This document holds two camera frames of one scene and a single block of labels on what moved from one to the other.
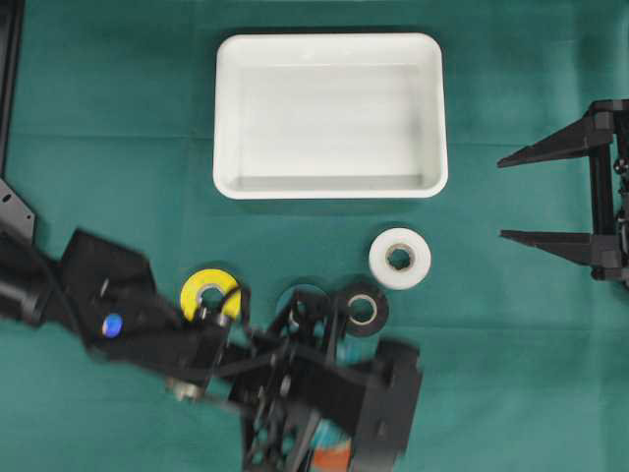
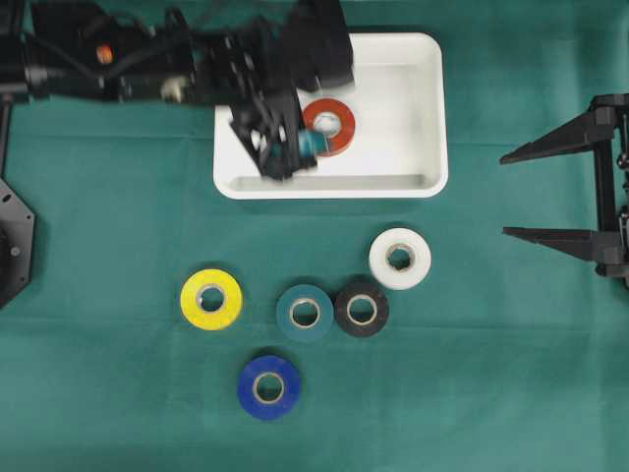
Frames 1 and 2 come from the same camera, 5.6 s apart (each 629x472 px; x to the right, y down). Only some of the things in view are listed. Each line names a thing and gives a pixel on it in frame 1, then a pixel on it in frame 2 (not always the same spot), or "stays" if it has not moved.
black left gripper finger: [277, 438] -> [287, 150]
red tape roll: [332, 447] -> [339, 143]
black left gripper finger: [304, 328] -> [257, 129]
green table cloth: [524, 350] stays
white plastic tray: [322, 116] stays
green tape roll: [304, 307] stays
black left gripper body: [300, 380] -> [249, 69]
